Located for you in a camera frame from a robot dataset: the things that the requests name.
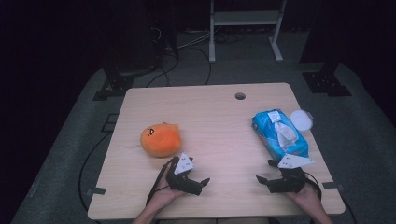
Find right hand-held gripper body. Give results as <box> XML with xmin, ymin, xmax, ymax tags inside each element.
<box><xmin>268</xmin><ymin>153</ymin><xmax>316</xmax><ymax>194</ymax></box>

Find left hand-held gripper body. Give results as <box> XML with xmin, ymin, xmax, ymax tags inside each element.
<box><xmin>165</xmin><ymin>151</ymin><xmax>204</xmax><ymax>196</ymax></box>

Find orange plush toy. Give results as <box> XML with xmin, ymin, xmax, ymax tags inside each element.
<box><xmin>139</xmin><ymin>121</ymin><xmax>182</xmax><ymax>159</ymax></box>

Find blue wet wipes pack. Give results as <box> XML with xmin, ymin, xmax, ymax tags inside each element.
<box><xmin>251</xmin><ymin>108</ymin><xmax>314</xmax><ymax>162</ymax></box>

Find white wet wipe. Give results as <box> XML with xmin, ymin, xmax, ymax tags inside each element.
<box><xmin>274</xmin><ymin>120</ymin><xmax>299</xmax><ymax>147</ymax></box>

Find person's right hand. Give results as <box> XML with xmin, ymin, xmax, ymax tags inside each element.
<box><xmin>286</xmin><ymin>183</ymin><xmax>321</xmax><ymax>216</ymax></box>

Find person's left hand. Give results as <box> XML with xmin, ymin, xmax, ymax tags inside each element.
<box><xmin>152</xmin><ymin>169</ymin><xmax>188</xmax><ymax>209</ymax></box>

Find black tape strip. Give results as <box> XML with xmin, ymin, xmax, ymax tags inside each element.
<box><xmin>321</xmin><ymin>181</ymin><xmax>346</xmax><ymax>191</ymax></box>
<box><xmin>84</xmin><ymin>186</ymin><xmax>107</xmax><ymax>197</ymax></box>

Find black stand base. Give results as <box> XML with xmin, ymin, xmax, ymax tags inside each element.
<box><xmin>300</xmin><ymin>62</ymin><xmax>353</xmax><ymax>98</ymax></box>
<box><xmin>92</xmin><ymin>65</ymin><xmax>158</xmax><ymax>102</ymax></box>

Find white metal stand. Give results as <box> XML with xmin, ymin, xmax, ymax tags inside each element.
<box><xmin>208</xmin><ymin>0</ymin><xmax>288</xmax><ymax>64</ymax></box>

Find left hand-held gripper black cable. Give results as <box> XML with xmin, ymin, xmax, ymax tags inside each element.
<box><xmin>145</xmin><ymin>158</ymin><xmax>176</xmax><ymax>206</ymax></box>

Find hand-held gripper black cable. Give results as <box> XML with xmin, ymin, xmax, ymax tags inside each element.
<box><xmin>145</xmin><ymin>158</ymin><xmax>176</xmax><ymax>206</ymax></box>
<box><xmin>303</xmin><ymin>171</ymin><xmax>323</xmax><ymax>200</ymax></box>

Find right hand-held gripper black cable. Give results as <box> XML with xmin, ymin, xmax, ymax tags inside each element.
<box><xmin>303</xmin><ymin>171</ymin><xmax>323</xmax><ymax>200</ymax></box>

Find black floor cable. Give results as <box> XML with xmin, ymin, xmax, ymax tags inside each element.
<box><xmin>186</xmin><ymin>46</ymin><xmax>213</xmax><ymax>86</ymax></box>
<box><xmin>78</xmin><ymin>132</ymin><xmax>113</xmax><ymax>216</ymax></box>
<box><xmin>145</xmin><ymin>46</ymin><xmax>181</xmax><ymax>89</ymax></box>

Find white floor cables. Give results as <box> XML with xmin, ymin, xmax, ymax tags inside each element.
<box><xmin>178</xmin><ymin>29</ymin><xmax>216</xmax><ymax>50</ymax></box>

